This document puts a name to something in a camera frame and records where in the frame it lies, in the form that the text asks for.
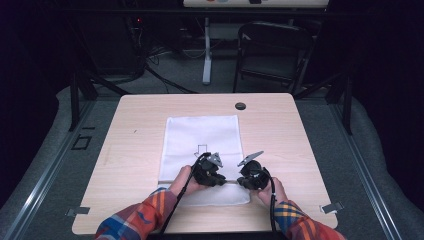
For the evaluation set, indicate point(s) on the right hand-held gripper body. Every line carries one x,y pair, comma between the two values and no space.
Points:
256,175

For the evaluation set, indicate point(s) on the black horizontal frame bar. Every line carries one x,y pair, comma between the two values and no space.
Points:
166,11

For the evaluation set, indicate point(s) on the person's left hand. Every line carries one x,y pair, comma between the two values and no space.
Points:
183,181

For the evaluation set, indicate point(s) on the black metal stand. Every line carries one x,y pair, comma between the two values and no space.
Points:
75,100
347,106

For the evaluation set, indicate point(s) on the aluminium floor rail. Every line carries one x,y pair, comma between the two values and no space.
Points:
366,173
43,180

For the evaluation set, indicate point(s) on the dark round table grommet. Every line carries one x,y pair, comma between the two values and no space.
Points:
240,106

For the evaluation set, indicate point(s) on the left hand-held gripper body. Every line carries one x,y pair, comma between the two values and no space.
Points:
206,170

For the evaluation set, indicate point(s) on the grey table bracket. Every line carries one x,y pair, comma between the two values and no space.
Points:
78,210
333,207

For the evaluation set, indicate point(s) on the black folding chair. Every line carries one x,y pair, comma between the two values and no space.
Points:
273,50

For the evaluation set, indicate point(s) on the white desk leg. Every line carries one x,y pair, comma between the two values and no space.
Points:
207,60

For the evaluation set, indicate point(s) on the person's right hand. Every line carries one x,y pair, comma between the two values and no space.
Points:
273,193

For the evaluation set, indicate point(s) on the white towel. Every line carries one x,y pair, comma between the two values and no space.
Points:
200,136

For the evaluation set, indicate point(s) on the light far desk top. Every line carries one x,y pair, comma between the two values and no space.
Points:
283,3

